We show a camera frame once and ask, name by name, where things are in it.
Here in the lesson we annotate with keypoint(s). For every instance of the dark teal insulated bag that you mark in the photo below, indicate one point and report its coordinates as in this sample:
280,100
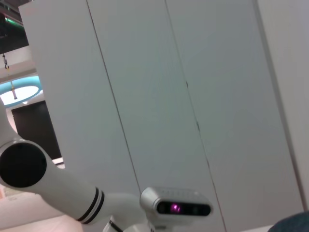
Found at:
292,223

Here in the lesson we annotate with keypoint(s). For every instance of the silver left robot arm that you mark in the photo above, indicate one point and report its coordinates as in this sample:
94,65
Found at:
62,188

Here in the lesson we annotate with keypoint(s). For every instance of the round teal-rimmed ceiling light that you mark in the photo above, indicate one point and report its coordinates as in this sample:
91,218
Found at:
21,91

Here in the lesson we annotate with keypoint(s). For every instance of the hanging metal hook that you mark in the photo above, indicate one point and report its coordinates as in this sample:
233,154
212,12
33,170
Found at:
5,61

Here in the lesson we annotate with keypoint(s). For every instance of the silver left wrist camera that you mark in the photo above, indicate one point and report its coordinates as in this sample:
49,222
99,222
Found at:
176,203

